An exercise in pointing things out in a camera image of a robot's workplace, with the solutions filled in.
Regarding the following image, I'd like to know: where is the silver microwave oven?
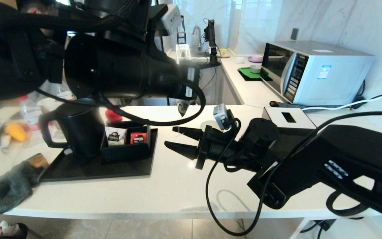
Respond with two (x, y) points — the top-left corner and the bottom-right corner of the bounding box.
(261, 41), (374, 107)

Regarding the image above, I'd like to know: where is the white tea bag packet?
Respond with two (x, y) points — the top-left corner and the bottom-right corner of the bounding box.
(105, 126), (127, 147)

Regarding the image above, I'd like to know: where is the green tray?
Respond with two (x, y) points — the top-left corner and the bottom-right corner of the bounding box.
(237, 67), (273, 82)

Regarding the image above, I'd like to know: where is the red tomato shaped container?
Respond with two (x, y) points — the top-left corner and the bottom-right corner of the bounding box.
(105, 110), (123, 122)

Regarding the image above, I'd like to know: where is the chrome faucet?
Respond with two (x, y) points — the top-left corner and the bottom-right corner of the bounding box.
(193, 26), (202, 50)

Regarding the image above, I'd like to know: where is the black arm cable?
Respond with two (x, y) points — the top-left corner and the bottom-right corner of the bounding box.
(0, 0), (138, 34)

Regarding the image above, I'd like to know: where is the black serving tray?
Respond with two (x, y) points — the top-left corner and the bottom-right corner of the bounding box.
(40, 129), (159, 182)

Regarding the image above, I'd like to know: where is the small wooden block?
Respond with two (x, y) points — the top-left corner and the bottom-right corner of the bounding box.
(26, 153), (49, 170)

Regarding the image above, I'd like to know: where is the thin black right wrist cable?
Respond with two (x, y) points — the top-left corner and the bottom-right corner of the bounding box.
(205, 111), (382, 237)

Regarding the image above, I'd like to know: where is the grey cloth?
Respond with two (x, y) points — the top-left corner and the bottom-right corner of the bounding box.
(0, 161), (45, 215)

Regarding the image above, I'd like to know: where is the black electric kettle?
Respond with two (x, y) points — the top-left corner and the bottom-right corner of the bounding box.
(38, 99), (105, 158)

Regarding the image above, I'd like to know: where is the braided black right arm hose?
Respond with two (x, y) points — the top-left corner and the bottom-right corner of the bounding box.
(326, 191), (369, 217)

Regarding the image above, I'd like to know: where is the black appliance cable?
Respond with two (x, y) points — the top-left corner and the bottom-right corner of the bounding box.
(350, 80), (382, 110)

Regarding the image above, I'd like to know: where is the black waste bin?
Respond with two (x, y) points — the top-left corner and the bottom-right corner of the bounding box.
(0, 221), (29, 239)

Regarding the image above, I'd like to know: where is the black power supply cable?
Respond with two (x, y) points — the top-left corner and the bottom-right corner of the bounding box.
(299, 216), (365, 239)

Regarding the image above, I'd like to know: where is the white power cable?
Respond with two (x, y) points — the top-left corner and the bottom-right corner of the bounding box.
(300, 71), (382, 112)

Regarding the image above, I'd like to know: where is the orange corn cob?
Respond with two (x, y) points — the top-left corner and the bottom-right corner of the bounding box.
(5, 122), (29, 141)

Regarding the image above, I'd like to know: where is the black tissue box white top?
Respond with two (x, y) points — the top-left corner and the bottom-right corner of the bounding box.
(262, 107), (317, 130)

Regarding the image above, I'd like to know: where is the black organizer box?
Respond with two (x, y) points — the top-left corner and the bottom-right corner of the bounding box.
(100, 120), (152, 162)

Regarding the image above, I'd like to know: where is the clear packet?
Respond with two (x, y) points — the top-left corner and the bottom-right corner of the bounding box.
(177, 101), (190, 117)

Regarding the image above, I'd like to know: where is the white plastic basket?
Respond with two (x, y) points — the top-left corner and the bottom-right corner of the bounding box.
(176, 44), (191, 62)

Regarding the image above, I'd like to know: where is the black platform stand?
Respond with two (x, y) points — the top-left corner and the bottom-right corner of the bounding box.
(193, 61), (222, 106)

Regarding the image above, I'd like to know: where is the black jointed arm white joint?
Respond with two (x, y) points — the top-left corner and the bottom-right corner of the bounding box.
(204, 19), (220, 65)

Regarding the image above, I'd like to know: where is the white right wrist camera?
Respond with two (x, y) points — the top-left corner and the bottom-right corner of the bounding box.
(213, 104), (230, 130)

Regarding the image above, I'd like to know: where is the red drink packet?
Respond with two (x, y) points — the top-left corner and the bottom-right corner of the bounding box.
(130, 132), (147, 145)

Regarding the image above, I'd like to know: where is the man in grey shirt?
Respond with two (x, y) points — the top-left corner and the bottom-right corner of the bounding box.
(20, 0), (57, 37)

